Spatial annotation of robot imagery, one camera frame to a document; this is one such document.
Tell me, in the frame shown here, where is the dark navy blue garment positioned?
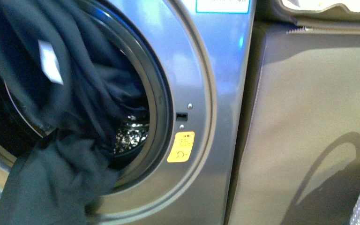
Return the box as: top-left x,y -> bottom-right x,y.
0,0 -> 148,225

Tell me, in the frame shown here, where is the grey front-load washing machine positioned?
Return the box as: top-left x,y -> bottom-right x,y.
0,0 -> 256,225

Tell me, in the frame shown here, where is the orange warning sticker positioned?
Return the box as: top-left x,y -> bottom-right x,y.
167,131 -> 195,163

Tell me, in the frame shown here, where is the white energy label sticker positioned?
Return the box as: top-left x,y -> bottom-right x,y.
196,0 -> 250,14

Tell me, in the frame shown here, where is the grey fabric covered cabinet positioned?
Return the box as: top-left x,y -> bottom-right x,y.
225,22 -> 360,225

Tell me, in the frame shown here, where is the white care label tag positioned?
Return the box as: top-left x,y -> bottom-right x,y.
38,40 -> 64,85

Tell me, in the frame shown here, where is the beige cloth on cabinet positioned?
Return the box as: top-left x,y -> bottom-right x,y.
256,0 -> 360,35

